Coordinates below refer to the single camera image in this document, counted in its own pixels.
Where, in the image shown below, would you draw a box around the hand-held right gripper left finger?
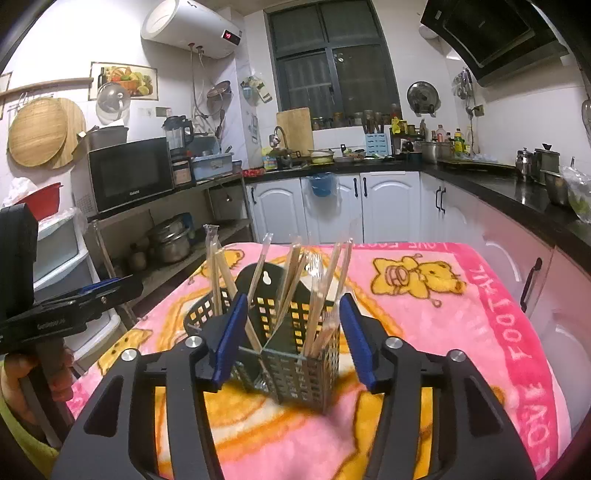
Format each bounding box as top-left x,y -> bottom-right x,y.
51,292 -> 250,480

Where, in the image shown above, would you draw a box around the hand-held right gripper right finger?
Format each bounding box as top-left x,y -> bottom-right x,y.
338,292 -> 536,480

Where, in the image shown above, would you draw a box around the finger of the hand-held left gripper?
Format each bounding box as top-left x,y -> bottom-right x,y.
69,275 -> 145,324
32,278 -> 122,315

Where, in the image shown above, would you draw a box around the bunch of wooden chopsticks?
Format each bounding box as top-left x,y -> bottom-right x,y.
203,224 -> 356,365

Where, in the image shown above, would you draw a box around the dark green utensil basket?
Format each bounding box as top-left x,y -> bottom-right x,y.
184,262 -> 342,415

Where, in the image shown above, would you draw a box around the person's left forearm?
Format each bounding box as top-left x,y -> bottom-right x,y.
0,397 -> 58,478

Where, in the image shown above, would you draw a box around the person's left hand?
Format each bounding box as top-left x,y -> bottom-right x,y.
0,346 -> 75,428

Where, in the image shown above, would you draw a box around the white plastic drawer unit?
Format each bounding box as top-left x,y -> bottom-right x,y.
32,208 -> 121,365

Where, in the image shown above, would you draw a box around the red plastic basin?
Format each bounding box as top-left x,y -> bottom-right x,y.
14,182 -> 63,221

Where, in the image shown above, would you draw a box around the stacked steel pots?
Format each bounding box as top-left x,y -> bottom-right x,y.
148,216 -> 192,264

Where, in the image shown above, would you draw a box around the pink printed blanket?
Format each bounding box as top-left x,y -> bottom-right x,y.
65,240 -> 575,480

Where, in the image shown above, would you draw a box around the black microwave oven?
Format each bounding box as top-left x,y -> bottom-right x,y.
88,137 -> 175,214

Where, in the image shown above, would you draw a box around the round bamboo tray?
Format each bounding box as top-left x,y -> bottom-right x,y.
8,97 -> 70,168

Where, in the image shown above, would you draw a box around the metal shelf table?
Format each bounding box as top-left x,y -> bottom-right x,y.
88,173 -> 254,319

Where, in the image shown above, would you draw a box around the round wooden board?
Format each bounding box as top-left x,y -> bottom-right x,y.
51,98 -> 88,169

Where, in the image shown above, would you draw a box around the blue hanging bin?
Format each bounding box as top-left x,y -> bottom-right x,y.
308,172 -> 336,198

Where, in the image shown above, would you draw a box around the black blender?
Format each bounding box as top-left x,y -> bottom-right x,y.
163,115 -> 195,185

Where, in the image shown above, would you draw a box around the wooden rolling pin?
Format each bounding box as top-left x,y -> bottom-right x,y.
0,78 -> 94,97

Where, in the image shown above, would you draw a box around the glass pot lid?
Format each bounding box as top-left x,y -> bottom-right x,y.
96,82 -> 131,124

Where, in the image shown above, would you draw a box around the blue knife block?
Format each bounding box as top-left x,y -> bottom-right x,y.
365,133 -> 392,157

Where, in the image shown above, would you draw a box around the steel cooking pot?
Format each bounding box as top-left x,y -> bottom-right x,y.
418,141 -> 455,164

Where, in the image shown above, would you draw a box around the metal kitchen faucet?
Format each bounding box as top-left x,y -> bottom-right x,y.
270,126 -> 290,158

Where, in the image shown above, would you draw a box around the hanging metal strainer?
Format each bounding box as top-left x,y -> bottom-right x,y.
206,80 -> 232,121

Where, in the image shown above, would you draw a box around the wooden cutting board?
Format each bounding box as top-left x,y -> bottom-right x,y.
276,107 -> 315,152

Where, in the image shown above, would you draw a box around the row of glass jars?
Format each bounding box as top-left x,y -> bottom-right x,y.
311,110 -> 402,131

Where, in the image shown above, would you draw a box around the row of condiment bottles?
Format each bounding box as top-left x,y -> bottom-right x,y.
418,119 -> 476,155

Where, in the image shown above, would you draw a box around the hanging plastic bag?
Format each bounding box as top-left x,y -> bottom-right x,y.
241,75 -> 273,103

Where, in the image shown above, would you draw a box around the steel kettle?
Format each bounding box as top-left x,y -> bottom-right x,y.
515,148 -> 536,177

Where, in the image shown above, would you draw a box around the round metal lid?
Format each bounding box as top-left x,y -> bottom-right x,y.
406,80 -> 439,116

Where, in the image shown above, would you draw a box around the clear plastic bag with vegetables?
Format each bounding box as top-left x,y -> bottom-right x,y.
561,166 -> 591,222

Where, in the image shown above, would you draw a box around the white water heater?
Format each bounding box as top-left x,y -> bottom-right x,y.
141,0 -> 244,60

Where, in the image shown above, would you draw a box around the hanging kitchen tools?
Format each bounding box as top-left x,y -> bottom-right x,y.
452,68 -> 477,117

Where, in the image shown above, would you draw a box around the dark framed window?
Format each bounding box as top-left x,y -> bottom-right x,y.
265,0 -> 402,132

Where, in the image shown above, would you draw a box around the black range hood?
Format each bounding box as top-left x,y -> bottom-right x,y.
420,0 -> 570,88

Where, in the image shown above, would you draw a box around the fruit wall poster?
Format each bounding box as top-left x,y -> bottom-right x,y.
89,61 -> 158,101

